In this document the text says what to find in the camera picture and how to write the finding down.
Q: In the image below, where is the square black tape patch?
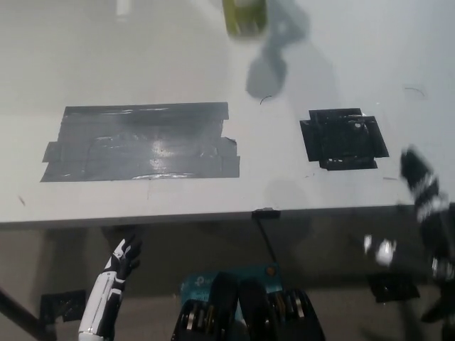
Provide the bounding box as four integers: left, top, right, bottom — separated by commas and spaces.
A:
299, 107, 390, 173

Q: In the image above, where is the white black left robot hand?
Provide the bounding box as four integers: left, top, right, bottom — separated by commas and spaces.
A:
77, 234, 144, 338

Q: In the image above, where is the dark diagonal table leg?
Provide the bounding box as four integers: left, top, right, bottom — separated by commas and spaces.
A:
0, 283, 58, 341

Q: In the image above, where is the large grey tape patch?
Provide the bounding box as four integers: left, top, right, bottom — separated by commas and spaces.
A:
38, 102, 242, 183

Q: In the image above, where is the spray bottle with black trigger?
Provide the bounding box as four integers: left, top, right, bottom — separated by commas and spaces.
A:
222, 0, 268, 38

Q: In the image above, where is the thin black cable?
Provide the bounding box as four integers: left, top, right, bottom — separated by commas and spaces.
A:
257, 217, 279, 264

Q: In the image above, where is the small black table edge clip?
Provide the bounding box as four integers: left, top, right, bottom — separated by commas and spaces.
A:
250, 209, 282, 220

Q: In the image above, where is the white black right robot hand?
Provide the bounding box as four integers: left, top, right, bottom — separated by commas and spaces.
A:
362, 144, 455, 285

